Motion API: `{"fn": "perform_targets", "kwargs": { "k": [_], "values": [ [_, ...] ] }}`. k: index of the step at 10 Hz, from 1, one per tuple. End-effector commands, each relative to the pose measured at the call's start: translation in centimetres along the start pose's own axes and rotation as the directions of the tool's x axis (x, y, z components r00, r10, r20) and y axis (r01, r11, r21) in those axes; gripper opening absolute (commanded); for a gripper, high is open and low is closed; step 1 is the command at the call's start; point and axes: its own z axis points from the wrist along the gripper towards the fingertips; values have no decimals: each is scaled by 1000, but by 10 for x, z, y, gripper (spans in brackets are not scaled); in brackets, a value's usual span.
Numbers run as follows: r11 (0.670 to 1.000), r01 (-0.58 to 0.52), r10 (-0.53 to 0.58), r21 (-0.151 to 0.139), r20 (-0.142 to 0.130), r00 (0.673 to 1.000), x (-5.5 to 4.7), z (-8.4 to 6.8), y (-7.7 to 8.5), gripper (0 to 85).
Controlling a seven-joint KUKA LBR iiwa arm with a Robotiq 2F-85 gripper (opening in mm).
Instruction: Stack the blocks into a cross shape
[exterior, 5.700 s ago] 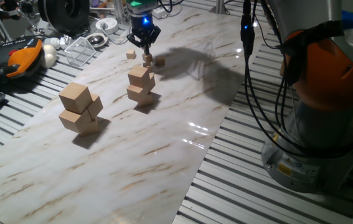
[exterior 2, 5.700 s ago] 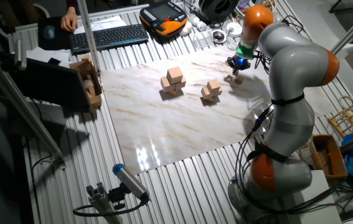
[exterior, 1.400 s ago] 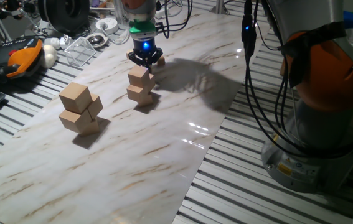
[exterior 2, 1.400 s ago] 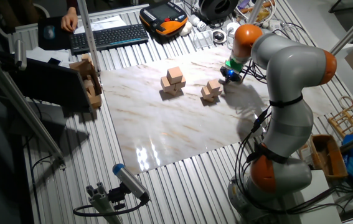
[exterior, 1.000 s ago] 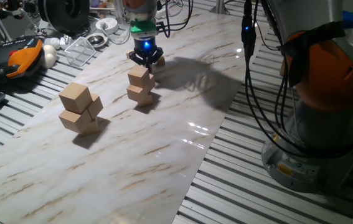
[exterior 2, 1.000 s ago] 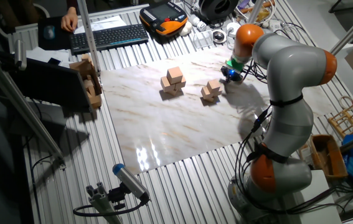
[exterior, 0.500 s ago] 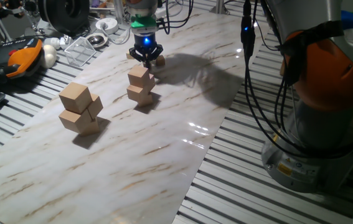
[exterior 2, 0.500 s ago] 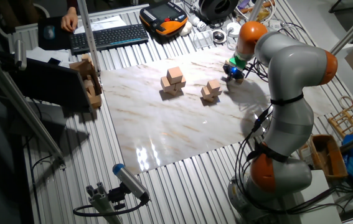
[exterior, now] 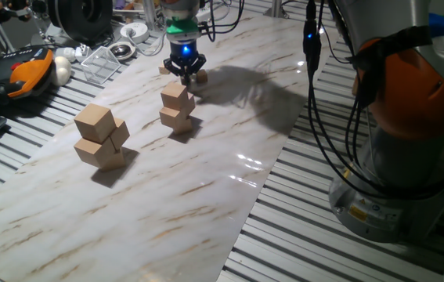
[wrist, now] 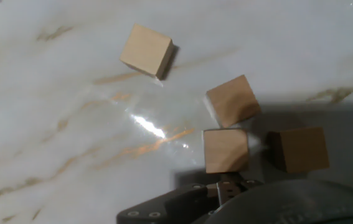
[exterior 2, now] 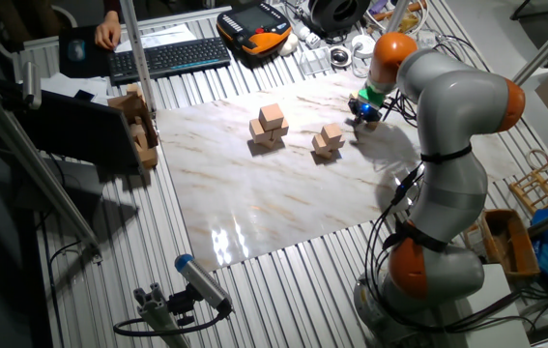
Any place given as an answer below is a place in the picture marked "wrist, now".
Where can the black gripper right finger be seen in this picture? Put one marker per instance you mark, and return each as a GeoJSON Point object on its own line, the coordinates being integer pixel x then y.
{"type": "Point", "coordinates": [252, 184]}

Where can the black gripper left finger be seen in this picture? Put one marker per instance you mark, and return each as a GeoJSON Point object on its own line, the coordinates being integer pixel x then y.
{"type": "Point", "coordinates": [176, 205]}

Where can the white marble pattern sheet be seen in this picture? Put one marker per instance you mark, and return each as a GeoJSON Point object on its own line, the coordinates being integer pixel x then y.
{"type": "Point", "coordinates": [70, 124]}

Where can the small wooden cube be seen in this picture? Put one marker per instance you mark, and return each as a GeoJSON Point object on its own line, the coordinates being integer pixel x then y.
{"type": "Point", "coordinates": [232, 101]}
{"type": "Point", "coordinates": [146, 49]}
{"type": "Point", "coordinates": [300, 149]}
{"type": "Point", "coordinates": [226, 151]}

